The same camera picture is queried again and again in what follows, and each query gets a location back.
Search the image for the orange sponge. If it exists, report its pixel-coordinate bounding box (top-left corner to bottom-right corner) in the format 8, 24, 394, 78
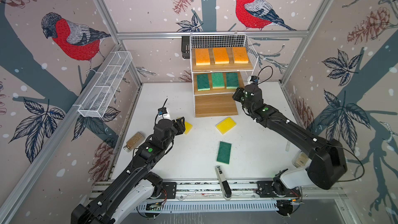
232, 47, 249, 64
212, 47, 230, 65
195, 48, 210, 66

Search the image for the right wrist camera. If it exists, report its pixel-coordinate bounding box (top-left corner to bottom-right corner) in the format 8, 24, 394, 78
250, 76, 259, 85

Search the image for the clear tube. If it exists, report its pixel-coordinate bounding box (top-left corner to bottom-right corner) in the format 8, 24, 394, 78
286, 142, 291, 152

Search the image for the light green sponge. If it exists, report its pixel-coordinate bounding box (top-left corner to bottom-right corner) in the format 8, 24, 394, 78
211, 73, 225, 89

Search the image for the white wire wall basket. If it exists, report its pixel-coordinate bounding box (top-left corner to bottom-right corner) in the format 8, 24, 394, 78
78, 51, 132, 118

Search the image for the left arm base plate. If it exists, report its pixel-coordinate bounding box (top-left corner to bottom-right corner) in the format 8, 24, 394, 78
150, 182, 177, 200

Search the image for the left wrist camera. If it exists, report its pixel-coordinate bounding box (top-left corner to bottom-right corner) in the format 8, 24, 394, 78
157, 107, 171, 120

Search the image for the white black handheld scanner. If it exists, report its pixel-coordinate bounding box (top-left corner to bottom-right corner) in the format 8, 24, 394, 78
215, 166, 232, 200

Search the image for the white wire wooden shelf unit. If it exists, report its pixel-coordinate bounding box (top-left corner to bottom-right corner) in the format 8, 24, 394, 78
189, 34, 259, 118

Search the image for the glass spice jar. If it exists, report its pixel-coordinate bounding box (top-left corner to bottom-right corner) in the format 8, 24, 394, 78
123, 132, 145, 152

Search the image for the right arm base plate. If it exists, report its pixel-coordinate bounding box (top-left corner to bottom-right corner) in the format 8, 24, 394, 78
256, 180, 302, 198

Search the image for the yellow sponge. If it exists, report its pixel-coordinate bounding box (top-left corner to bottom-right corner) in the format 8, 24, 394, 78
184, 121, 193, 134
216, 117, 236, 135

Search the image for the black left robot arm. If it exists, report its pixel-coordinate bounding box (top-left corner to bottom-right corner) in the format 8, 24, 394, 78
70, 117, 186, 224

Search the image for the small glass jar right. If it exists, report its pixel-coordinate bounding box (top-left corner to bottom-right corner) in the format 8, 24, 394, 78
292, 151, 309, 168

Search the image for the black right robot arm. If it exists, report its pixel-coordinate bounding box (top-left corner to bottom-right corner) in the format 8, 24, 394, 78
233, 83, 347, 195

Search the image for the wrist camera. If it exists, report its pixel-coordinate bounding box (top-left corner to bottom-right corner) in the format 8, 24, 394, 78
157, 107, 171, 120
250, 76, 259, 85

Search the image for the dark green sponge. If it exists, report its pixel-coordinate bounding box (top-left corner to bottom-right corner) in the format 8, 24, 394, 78
216, 142, 232, 164
226, 73, 239, 89
197, 74, 210, 91

